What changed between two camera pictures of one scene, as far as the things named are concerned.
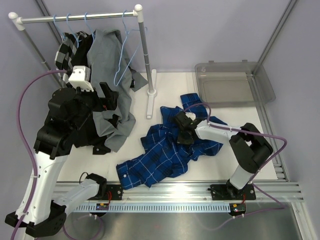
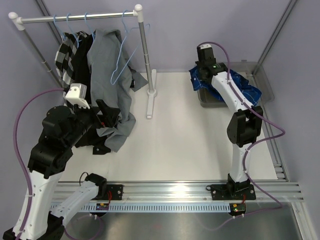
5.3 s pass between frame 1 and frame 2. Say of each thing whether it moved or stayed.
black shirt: stayed
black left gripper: moved
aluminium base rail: stayed
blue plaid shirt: moved
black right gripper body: moved
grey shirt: stayed
